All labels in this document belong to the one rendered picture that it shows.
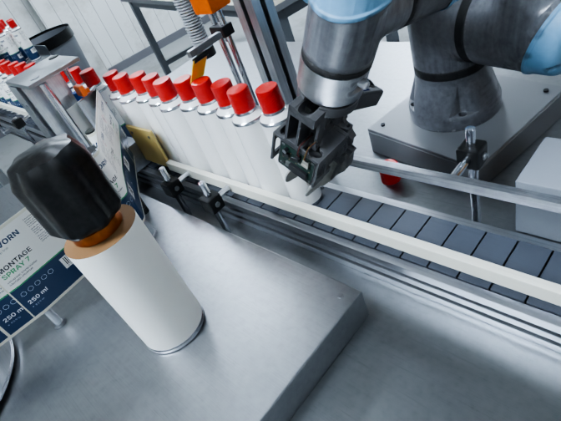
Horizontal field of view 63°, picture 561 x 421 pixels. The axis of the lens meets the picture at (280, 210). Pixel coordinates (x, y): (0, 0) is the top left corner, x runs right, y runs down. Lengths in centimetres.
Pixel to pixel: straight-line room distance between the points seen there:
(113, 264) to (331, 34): 33
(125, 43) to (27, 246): 478
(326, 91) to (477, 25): 28
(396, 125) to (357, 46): 42
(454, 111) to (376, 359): 42
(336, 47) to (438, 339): 36
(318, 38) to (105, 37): 496
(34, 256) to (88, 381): 19
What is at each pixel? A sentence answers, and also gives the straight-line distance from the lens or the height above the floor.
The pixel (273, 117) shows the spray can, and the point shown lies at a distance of 64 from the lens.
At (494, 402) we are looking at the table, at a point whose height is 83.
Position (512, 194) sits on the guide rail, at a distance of 56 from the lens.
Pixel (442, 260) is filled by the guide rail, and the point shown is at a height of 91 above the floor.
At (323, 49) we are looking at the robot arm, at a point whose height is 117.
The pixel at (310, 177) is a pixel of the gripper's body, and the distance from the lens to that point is 57.
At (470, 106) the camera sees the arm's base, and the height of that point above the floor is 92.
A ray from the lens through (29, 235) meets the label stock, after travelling 73.
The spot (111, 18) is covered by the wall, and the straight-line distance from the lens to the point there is 538.
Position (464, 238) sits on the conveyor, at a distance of 63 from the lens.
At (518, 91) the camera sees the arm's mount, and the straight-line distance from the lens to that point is 89.
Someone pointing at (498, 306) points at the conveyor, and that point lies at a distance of 57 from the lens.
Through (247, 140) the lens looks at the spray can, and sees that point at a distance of 69.
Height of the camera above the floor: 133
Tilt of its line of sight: 37 degrees down
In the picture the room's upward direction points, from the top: 23 degrees counter-clockwise
